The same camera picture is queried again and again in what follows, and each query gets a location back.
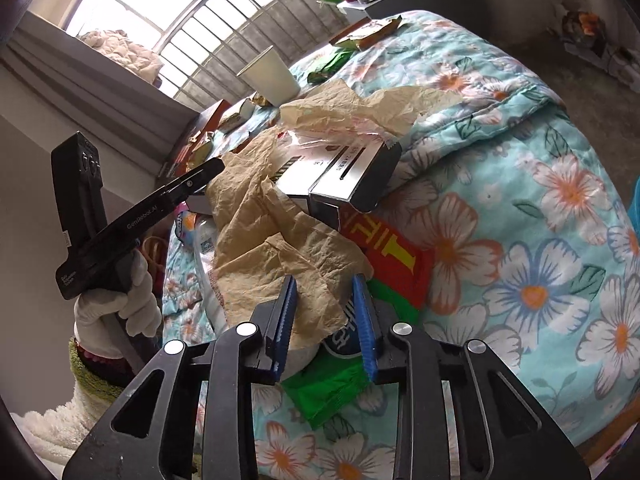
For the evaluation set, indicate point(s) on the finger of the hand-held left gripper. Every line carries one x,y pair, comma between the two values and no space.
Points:
200,175

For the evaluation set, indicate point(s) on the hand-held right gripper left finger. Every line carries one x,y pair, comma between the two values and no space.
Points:
282,330

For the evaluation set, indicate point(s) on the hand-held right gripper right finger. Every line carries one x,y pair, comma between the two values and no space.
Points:
367,330

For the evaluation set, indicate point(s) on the brown paper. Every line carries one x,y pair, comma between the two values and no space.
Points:
280,240
350,105

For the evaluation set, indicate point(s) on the long silver box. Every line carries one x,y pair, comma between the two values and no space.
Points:
360,180

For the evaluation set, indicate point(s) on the person's left forearm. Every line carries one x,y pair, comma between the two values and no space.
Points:
60,425

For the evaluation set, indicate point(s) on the person's left hand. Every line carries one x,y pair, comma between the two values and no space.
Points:
100,322

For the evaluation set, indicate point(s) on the orange cardboard box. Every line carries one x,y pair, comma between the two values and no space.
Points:
200,125

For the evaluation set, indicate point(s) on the cracker pack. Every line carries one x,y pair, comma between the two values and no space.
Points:
239,112

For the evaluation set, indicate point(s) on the green and red snack bag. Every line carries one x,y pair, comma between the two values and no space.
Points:
395,260

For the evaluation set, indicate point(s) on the grey curtain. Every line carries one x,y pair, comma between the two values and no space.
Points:
75,75

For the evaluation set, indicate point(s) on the white cloth on sill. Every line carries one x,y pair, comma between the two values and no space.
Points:
125,55

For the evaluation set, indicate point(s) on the metal window railing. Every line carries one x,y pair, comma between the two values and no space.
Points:
240,25

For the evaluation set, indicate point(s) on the green snack packet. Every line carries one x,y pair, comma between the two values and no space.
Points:
330,65

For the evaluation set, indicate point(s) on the floral quilt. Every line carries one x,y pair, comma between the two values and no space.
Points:
525,185

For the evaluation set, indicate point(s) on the brown snack wrapper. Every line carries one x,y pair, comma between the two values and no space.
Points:
370,32

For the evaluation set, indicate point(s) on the white printed carton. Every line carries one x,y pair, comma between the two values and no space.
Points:
610,60

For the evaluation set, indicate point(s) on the orange and black bag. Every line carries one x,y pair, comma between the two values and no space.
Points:
580,25

